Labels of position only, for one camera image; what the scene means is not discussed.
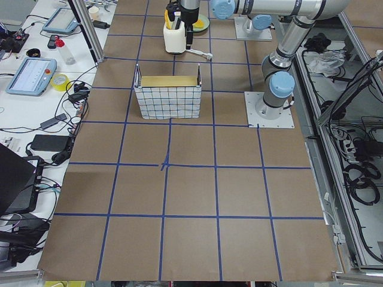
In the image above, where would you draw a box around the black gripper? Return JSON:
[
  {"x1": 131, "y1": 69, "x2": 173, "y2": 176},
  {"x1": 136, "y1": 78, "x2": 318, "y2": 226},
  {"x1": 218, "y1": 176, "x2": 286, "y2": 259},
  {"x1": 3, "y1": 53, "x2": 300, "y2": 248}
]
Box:
[{"x1": 166, "y1": 0, "x2": 200, "y2": 50}]

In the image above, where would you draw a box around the white toaster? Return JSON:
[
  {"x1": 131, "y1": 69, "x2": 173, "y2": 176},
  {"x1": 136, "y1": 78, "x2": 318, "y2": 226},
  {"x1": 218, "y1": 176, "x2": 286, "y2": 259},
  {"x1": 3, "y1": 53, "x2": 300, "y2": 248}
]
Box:
[{"x1": 163, "y1": 22, "x2": 186, "y2": 54}]

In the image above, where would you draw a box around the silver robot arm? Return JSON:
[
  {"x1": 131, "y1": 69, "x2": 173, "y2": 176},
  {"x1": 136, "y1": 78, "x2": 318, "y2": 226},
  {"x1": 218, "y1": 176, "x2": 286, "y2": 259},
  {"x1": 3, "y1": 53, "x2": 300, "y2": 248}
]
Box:
[
  {"x1": 243, "y1": 14, "x2": 272, "y2": 41},
  {"x1": 211, "y1": 0, "x2": 349, "y2": 120}
]

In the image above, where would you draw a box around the yellow bread in toaster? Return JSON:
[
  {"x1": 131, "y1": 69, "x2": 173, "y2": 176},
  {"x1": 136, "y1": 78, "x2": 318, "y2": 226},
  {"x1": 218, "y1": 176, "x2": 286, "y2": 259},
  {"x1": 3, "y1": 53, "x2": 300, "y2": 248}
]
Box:
[{"x1": 164, "y1": 10, "x2": 172, "y2": 30}]

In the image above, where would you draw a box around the yellow food on plate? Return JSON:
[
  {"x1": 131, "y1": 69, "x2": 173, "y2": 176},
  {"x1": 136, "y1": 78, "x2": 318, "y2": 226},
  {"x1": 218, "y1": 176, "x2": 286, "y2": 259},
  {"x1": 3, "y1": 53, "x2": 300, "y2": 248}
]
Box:
[{"x1": 193, "y1": 19, "x2": 204, "y2": 30}]

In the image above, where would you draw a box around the green plate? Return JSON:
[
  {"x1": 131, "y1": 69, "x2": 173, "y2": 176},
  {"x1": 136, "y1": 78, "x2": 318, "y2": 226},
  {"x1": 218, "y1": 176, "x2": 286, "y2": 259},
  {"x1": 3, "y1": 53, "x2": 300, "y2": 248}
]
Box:
[{"x1": 193, "y1": 14, "x2": 209, "y2": 33}]

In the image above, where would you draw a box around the wooden board in basket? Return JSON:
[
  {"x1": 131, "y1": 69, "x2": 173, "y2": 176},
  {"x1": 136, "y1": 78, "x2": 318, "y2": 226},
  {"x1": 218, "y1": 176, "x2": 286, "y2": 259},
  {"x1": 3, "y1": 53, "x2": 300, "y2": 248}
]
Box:
[{"x1": 141, "y1": 76, "x2": 200, "y2": 87}]

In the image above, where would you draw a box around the paper cup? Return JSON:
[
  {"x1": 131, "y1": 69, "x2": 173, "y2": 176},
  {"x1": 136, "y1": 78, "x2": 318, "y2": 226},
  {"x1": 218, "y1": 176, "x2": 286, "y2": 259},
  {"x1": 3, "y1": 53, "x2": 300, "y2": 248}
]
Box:
[{"x1": 88, "y1": 6, "x2": 101, "y2": 21}]

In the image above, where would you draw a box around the far blue teach pendant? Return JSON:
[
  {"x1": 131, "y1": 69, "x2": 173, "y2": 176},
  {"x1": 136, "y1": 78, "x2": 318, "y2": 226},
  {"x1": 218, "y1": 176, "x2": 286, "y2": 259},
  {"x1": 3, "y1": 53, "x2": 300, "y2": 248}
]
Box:
[{"x1": 42, "y1": 8, "x2": 78, "y2": 35}]

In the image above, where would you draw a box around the blue teach pendant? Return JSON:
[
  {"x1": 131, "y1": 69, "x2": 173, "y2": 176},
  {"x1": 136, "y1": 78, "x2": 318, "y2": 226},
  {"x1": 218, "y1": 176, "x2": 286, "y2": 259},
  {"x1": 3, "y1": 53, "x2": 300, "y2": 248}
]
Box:
[
  {"x1": 5, "y1": 57, "x2": 57, "y2": 96},
  {"x1": 42, "y1": 8, "x2": 78, "y2": 35}
]

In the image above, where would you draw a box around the clear bottle red cap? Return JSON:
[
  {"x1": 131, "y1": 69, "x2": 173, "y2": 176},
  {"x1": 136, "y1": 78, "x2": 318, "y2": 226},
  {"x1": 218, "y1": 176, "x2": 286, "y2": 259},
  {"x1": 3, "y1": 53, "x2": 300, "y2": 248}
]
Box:
[{"x1": 55, "y1": 36, "x2": 76, "y2": 65}]

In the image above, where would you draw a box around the black remote device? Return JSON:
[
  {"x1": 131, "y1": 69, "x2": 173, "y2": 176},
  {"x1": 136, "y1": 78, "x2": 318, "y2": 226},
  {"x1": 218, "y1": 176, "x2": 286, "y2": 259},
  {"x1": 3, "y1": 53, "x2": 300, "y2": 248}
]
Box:
[{"x1": 47, "y1": 35, "x2": 58, "y2": 50}]

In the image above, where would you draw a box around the crumpled white cloth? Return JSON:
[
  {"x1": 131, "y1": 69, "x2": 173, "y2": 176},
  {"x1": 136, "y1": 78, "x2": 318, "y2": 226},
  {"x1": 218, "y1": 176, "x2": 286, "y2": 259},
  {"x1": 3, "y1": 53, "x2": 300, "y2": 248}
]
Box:
[{"x1": 308, "y1": 51, "x2": 345, "y2": 77}]

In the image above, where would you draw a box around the yellow tape roll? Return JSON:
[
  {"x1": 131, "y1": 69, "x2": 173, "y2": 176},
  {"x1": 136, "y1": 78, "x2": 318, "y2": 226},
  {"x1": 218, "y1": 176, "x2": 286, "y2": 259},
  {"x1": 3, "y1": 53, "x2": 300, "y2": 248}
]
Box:
[{"x1": 50, "y1": 74, "x2": 71, "y2": 91}]

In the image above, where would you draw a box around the black small bowl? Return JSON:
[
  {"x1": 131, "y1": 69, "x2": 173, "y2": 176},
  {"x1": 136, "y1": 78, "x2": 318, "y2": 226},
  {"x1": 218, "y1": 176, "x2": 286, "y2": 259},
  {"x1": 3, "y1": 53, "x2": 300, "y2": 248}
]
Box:
[{"x1": 26, "y1": 48, "x2": 41, "y2": 58}]

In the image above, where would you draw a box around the near blue teach pendant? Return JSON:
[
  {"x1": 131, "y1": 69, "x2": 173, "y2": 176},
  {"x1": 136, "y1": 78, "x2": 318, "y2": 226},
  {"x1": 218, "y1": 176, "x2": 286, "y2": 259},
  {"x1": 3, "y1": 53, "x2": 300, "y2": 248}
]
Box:
[{"x1": 5, "y1": 57, "x2": 57, "y2": 96}]

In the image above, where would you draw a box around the grey usb hub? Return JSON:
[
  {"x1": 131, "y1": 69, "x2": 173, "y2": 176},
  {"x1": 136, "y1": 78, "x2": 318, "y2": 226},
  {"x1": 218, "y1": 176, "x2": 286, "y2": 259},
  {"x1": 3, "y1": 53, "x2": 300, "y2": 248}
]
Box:
[{"x1": 40, "y1": 113, "x2": 67, "y2": 130}]

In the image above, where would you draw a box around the black power adapter brick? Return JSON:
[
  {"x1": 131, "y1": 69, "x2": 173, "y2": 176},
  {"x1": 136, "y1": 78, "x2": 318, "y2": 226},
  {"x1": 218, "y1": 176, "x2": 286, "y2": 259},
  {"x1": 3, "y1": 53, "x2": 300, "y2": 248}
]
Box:
[{"x1": 31, "y1": 135, "x2": 69, "y2": 152}]

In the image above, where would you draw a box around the black laptop computer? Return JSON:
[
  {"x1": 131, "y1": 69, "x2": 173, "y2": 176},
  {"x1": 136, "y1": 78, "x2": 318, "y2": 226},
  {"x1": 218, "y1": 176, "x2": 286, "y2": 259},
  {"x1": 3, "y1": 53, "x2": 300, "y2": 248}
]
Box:
[{"x1": 1, "y1": 145, "x2": 43, "y2": 215}]

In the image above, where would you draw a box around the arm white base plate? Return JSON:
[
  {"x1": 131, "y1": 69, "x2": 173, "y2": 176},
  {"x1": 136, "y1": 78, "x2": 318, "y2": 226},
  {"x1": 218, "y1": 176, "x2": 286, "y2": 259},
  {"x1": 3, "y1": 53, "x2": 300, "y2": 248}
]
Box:
[
  {"x1": 234, "y1": 14, "x2": 272, "y2": 41},
  {"x1": 244, "y1": 91, "x2": 294, "y2": 129}
]

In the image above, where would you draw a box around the wire basket with checkered cloth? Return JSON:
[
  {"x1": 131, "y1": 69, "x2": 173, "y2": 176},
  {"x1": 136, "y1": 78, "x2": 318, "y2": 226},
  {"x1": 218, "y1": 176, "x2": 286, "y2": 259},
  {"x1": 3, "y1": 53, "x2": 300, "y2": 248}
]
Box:
[{"x1": 134, "y1": 65, "x2": 202, "y2": 120}]

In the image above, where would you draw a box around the aluminium frame post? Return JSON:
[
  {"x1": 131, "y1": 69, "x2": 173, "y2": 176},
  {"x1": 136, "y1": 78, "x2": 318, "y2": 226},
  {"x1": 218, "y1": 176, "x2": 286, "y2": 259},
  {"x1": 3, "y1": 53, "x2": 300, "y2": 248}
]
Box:
[{"x1": 68, "y1": 0, "x2": 105, "y2": 65}]

